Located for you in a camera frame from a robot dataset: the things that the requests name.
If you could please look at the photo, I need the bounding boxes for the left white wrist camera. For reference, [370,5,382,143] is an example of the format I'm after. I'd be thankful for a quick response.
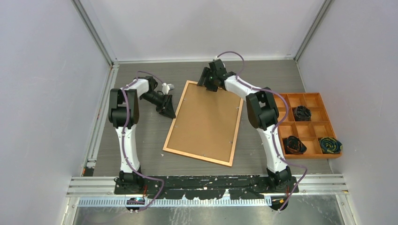
[161,82,175,95]

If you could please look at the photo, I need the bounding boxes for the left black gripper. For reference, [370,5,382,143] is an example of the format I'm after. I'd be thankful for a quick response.
[141,92,176,120]

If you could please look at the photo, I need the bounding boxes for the aluminium rail at front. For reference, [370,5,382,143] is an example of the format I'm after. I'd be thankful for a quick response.
[67,174,348,207]

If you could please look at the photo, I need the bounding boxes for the orange wooden picture frame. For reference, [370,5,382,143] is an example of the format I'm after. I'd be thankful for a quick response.
[162,80,244,167]

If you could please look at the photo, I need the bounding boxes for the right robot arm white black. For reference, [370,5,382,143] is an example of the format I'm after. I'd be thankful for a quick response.
[197,58,295,192]

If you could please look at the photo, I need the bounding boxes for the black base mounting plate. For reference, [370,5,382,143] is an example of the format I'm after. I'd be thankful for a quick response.
[114,175,298,200]

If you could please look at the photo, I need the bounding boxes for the black rolled item in tray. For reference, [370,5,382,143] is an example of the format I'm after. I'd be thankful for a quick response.
[292,105,312,121]

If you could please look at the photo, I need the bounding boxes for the blue yellow rolled item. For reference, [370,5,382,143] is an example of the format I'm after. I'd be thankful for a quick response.
[318,137,343,154]

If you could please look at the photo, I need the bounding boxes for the orange wooden compartment tray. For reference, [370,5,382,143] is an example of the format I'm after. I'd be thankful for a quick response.
[274,92,342,159]

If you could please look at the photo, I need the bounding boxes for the black orange rolled item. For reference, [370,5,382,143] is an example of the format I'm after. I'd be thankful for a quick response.
[283,135,307,155]

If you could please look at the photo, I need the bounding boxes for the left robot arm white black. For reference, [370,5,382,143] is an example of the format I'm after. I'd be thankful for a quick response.
[108,75,176,194]

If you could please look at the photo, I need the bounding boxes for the brown cardboard backing board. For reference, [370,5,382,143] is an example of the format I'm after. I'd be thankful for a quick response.
[166,83,242,164]

